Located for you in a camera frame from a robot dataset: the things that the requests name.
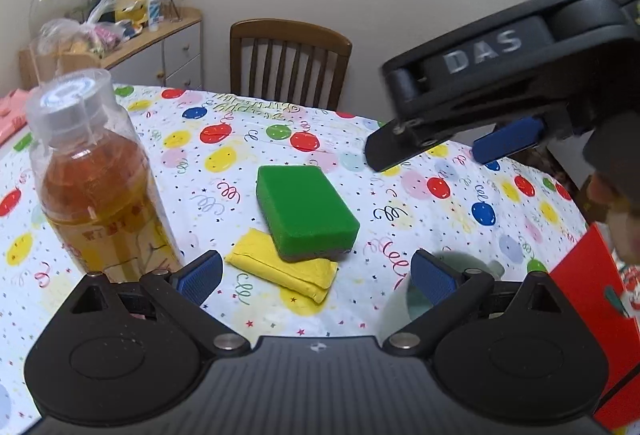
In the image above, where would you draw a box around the yellow cloth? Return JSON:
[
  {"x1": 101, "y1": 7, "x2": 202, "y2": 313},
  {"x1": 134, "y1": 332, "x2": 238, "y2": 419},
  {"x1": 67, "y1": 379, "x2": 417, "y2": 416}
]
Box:
[{"x1": 224, "y1": 228, "x2": 337, "y2": 304}]

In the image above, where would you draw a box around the green sponge block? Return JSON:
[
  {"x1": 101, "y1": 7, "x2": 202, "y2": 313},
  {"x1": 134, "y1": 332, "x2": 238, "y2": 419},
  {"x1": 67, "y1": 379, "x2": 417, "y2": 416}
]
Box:
[{"x1": 256, "y1": 165, "x2": 360, "y2": 262}]

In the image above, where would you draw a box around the pale green ceramic mug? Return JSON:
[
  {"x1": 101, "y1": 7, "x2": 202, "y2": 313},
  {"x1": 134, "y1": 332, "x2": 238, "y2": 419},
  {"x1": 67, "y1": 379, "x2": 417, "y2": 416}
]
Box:
[{"x1": 376, "y1": 249, "x2": 504, "y2": 345}]

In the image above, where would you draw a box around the colourful balloon tablecloth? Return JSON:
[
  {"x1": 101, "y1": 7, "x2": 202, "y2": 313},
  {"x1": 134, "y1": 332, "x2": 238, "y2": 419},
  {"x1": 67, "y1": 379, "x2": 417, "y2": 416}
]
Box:
[{"x1": 0, "y1": 84, "x2": 589, "y2": 433}]

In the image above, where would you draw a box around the orange drink bottle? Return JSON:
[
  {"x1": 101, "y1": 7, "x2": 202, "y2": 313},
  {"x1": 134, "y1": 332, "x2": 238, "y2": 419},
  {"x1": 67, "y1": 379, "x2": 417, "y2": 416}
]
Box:
[{"x1": 26, "y1": 69, "x2": 182, "y2": 282}]

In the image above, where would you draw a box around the red cardboard box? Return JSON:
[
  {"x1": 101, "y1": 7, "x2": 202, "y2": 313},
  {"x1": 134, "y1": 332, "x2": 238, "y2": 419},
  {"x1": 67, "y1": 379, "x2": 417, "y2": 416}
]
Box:
[{"x1": 551, "y1": 225, "x2": 639, "y2": 429}]

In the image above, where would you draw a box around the brown wooden chair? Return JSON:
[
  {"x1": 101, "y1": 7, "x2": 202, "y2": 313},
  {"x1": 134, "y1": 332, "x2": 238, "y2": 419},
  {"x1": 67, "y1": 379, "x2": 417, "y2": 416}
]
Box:
[{"x1": 229, "y1": 18, "x2": 352, "y2": 111}]

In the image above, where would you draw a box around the wooden side cabinet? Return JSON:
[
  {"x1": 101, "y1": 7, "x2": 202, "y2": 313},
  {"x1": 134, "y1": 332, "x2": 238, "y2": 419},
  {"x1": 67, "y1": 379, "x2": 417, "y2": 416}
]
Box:
[{"x1": 17, "y1": 7, "x2": 203, "y2": 89}]

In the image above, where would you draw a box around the pink cloth bag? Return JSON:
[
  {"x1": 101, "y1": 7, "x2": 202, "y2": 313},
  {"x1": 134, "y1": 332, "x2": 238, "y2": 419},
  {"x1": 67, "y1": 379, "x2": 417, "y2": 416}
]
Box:
[{"x1": 0, "y1": 89, "x2": 32, "y2": 146}]

